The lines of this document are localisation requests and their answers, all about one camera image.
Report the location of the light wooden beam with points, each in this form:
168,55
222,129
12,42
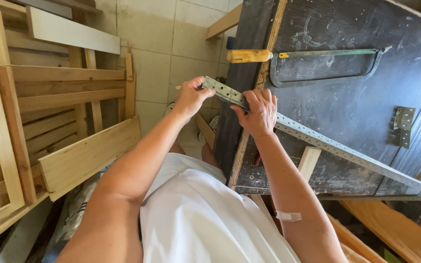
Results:
225,22

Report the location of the person's white shirt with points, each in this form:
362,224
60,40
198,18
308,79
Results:
203,219

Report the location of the grey plastic bag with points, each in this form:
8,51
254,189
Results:
71,219

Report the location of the person's white shoe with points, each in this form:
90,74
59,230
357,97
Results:
169,109
213,124

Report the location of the short wooden slat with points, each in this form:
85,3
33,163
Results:
205,129

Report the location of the small blue object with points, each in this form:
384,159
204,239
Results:
230,42

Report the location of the metal hinge bracket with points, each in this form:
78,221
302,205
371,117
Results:
404,124

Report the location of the white painted board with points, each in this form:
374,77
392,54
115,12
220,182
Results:
71,33

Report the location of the small pale wooden block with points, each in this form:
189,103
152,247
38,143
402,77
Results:
309,162

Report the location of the person's left hand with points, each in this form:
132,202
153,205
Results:
188,100

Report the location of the adhesive bandage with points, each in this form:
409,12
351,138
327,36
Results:
288,216

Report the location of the small red tool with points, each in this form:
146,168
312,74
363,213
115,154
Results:
257,159

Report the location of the heap of wooden frames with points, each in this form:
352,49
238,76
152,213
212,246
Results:
20,109

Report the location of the wide light wooden plank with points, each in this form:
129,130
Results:
86,157

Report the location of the long perforated metal angle strip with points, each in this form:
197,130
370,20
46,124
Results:
342,149

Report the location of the orange-brown wooden plank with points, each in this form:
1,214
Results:
397,230

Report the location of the narrow brown wooden slat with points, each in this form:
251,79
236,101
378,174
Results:
353,241

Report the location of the person's right hand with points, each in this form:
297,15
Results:
260,117

